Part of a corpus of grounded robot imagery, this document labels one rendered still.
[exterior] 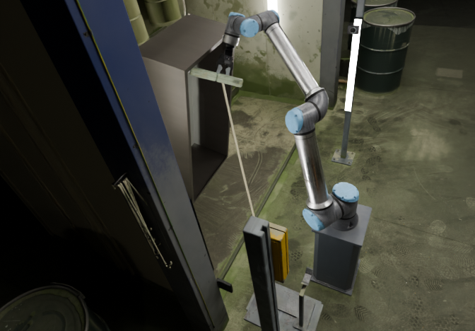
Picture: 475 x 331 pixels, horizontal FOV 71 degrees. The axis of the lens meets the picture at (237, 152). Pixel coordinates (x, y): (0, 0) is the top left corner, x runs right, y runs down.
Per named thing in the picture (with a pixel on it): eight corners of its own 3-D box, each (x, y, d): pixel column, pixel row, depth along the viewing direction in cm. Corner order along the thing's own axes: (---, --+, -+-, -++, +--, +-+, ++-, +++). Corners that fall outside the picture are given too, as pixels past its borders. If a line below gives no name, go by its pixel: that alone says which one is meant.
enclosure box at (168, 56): (155, 187, 267) (129, 51, 181) (194, 142, 305) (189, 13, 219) (192, 205, 257) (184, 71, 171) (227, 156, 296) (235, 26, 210)
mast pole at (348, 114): (340, 158, 341) (358, -13, 234) (341, 155, 344) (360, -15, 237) (345, 159, 339) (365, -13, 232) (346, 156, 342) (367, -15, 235)
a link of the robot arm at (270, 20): (341, 107, 167) (274, 2, 178) (323, 117, 163) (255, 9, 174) (331, 117, 178) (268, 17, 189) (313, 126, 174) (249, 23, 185)
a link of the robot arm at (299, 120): (343, 223, 192) (321, 102, 161) (320, 238, 186) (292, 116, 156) (326, 212, 205) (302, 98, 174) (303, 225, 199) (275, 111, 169)
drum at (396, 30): (352, 73, 465) (360, 8, 407) (397, 73, 451) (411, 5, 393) (354, 95, 423) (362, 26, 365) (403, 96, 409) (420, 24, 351)
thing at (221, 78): (239, 74, 211) (244, 80, 190) (238, 82, 212) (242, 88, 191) (163, 55, 202) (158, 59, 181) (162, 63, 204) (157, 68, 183)
